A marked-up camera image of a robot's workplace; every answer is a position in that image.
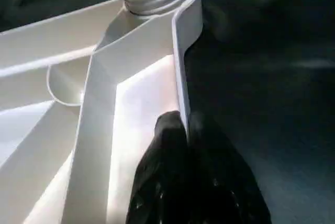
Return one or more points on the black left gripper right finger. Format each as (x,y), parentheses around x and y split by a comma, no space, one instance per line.
(225,187)

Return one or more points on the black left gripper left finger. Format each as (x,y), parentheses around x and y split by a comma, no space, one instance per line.
(162,177)

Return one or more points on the white plastic table top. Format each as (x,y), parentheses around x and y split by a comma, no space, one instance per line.
(91,90)

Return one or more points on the black mat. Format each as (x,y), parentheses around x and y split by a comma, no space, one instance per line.
(274,90)

